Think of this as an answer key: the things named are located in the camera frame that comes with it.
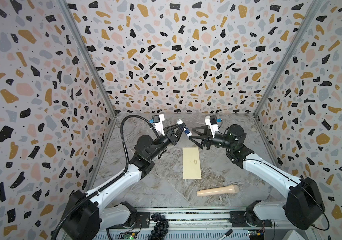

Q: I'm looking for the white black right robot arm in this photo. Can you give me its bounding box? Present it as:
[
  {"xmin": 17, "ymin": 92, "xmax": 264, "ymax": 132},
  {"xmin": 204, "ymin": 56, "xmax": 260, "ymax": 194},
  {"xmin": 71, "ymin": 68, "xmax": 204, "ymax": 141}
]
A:
[{"xmin": 189, "ymin": 124, "xmax": 325, "ymax": 230}]

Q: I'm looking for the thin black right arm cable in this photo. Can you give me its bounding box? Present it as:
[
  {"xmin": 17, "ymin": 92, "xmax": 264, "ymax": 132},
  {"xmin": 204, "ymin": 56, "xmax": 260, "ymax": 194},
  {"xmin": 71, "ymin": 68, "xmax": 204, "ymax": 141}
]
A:
[{"xmin": 245, "ymin": 158, "xmax": 330, "ymax": 231}]

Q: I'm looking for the aluminium corner post right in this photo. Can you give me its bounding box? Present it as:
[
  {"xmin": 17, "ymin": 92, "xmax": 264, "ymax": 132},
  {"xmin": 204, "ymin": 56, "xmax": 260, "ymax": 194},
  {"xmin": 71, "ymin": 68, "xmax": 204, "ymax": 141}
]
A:
[{"xmin": 253, "ymin": 0, "xmax": 325, "ymax": 118}]

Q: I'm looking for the black marker pen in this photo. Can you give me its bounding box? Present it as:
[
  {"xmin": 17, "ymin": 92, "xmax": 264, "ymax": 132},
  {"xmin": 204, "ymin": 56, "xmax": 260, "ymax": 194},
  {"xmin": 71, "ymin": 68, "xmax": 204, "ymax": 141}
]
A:
[{"xmin": 217, "ymin": 229, "xmax": 233, "ymax": 240}]

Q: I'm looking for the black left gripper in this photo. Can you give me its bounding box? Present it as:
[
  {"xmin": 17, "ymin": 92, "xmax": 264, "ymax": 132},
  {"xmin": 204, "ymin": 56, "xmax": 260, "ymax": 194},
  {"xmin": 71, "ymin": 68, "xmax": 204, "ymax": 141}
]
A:
[{"xmin": 148, "ymin": 123, "xmax": 184, "ymax": 162}]

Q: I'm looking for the aluminium corner post left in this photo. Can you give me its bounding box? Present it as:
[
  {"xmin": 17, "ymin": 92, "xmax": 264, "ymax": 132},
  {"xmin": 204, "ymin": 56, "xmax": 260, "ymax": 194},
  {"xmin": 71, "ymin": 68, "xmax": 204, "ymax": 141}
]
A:
[{"xmin": 56, "ymin": 0, "xmax": 117, "ymax": 118}]

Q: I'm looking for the black bead cluster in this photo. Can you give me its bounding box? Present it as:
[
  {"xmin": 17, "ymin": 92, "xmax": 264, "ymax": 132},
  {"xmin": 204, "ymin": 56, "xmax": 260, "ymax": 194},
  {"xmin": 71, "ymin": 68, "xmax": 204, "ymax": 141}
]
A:
[{"xmin": 146, "ymin": 213, "xmax": 169, "ymax": 240}]

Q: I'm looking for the aluminium corner post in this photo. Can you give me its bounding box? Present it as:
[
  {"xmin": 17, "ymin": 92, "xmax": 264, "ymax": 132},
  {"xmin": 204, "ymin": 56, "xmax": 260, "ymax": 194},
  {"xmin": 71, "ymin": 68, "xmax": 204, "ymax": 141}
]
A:
[
  {"xmin": 253, "ymin": 0, "xmax": 325, "ymax": 118},
  {"xmin": 56, "ymin": 0, "xmax": 117, "ymax": 118}
]

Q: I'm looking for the blue white glue stick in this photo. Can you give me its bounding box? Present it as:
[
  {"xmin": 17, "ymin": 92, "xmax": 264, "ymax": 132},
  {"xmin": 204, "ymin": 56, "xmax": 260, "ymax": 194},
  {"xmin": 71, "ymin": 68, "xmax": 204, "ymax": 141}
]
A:
[{"xmin": 177, "ymin": 119, "xmax": 192, "ymax": 137}]

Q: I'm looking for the beige toy microphone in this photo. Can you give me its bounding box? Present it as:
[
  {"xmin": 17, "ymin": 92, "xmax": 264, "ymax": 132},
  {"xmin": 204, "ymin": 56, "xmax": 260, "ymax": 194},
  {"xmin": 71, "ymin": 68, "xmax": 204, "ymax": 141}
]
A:
[{"xmin": 197, "ymin": 185, "xmax": 240, "ymax": 197}]

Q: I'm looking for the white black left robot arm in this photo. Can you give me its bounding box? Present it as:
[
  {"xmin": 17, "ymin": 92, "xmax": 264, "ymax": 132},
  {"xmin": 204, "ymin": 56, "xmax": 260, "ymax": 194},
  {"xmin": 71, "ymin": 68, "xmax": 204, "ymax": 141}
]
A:
[{"xmin": 58, "ymin": 123, "xmax": 186, "ymax": 240}]

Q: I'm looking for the black corrugated cable conduit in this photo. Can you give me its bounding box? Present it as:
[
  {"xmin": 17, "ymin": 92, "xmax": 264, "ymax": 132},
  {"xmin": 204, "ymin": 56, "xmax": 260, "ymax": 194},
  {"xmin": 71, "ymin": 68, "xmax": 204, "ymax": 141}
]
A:
[{"xmin": 50, "ymin": 114, "xmax": 153, "ymax": 240}]

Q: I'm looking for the cream paper envelope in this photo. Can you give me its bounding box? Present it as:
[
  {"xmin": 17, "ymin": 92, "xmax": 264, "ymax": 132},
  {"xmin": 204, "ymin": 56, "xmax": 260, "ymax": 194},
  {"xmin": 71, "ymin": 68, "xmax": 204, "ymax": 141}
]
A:
[{"xmin": 183, "ymin": 148, "xmax": 202, "ymax": 180}]

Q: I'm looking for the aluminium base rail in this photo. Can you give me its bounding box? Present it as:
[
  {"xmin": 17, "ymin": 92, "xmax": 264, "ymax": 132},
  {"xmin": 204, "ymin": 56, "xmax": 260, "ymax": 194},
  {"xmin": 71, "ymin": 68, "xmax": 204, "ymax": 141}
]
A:
[{"xmin": 92, "ymin": 206, "xmax": 316, "ymax": 240}]

